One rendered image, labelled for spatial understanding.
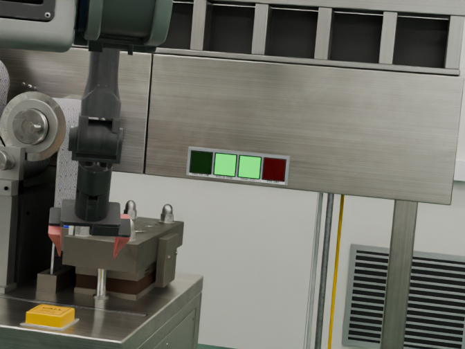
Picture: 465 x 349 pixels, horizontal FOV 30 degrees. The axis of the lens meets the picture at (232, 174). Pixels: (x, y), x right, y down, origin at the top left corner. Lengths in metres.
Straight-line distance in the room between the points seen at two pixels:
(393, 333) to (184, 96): 0.80
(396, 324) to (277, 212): 2.25
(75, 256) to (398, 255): 0.85
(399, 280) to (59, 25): 1.57
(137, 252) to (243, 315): 2.81
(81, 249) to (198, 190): 2.72
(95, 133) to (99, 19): 0.57
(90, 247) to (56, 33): 1.04
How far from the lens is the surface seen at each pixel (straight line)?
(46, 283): 1.90
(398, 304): 2.28
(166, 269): 1.98
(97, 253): 1.83
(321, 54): 2.09
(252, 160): 2.09
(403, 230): 2.25
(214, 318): 4.62
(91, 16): 0.86
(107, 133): 1.42
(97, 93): 1.41
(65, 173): 1.92
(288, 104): 2.08
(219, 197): 4.51
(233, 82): 2.10
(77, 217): 1.52
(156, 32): 0.87
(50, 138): 1.88
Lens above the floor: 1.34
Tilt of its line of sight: 5 degrees down
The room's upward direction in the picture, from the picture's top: 5 degrees clockwise
